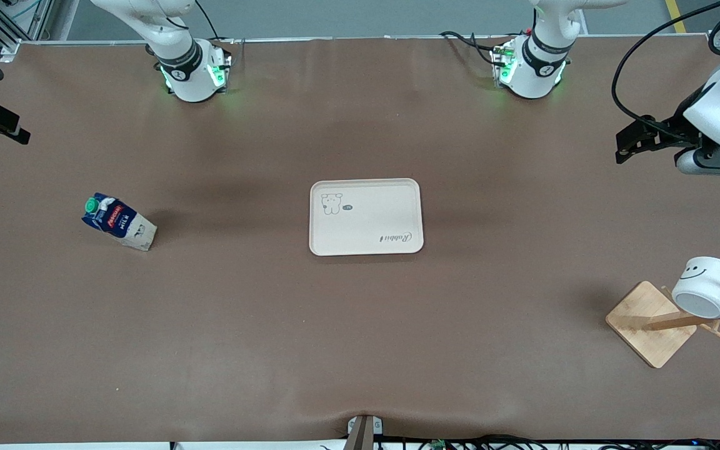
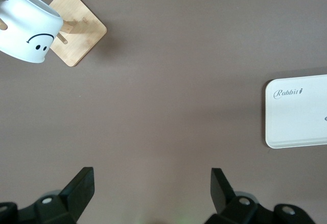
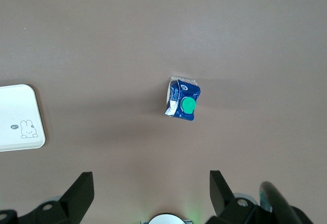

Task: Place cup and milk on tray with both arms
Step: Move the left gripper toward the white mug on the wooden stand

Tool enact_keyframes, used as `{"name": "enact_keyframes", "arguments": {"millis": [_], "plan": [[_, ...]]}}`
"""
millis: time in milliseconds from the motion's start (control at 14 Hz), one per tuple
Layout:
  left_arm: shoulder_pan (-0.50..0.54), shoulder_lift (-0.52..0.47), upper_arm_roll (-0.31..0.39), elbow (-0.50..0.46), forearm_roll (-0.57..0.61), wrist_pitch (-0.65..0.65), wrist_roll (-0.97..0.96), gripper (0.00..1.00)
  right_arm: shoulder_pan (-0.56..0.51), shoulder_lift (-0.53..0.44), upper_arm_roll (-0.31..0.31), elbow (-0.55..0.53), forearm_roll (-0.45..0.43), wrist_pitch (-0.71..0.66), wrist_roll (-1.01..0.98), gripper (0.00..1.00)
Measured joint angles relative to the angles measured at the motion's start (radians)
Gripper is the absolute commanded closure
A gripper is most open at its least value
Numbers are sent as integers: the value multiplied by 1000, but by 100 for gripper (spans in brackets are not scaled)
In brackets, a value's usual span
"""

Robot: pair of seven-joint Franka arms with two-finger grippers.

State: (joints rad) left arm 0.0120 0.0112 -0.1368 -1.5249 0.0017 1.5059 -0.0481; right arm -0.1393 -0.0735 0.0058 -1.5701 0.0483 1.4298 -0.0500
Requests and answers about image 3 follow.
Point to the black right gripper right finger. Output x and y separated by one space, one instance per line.
222 201

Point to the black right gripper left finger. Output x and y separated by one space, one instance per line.
76 196

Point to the blue milk carton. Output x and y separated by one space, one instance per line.
182 99

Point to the white tray with rabbit print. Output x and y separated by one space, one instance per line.
18 117

